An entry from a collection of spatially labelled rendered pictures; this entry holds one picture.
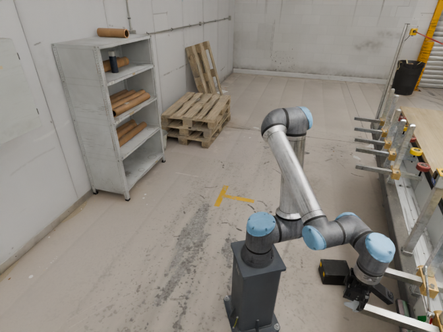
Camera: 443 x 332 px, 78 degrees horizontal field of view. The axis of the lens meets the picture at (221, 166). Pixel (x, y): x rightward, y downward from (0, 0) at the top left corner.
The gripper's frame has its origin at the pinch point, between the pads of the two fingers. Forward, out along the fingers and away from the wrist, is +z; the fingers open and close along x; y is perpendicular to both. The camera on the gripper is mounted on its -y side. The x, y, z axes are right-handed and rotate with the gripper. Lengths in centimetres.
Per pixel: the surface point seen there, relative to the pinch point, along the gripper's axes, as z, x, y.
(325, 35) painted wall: -30, -755, 67
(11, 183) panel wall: 26, -24, 242
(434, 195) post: -28, -53, -27
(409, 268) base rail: 12, -44, -29
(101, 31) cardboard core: -72, -150, 245
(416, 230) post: -6, -53, -28
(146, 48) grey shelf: -53, -189, 224
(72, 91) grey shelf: -27, -98, 242
